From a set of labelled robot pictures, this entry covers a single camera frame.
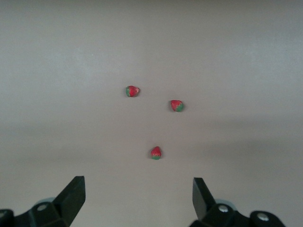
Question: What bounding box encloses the brown table cover sheet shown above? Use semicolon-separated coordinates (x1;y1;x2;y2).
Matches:
0;0;303;227

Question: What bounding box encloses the red toy strawberry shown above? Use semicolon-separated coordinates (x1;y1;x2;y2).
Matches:
169;99;186;113
125;85;141;98
150;146;162;161

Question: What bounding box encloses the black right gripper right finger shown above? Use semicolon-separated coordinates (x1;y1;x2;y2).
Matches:
189;177;287;227

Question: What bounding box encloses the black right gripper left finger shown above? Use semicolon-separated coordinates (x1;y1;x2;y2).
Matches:
0;176;86;227

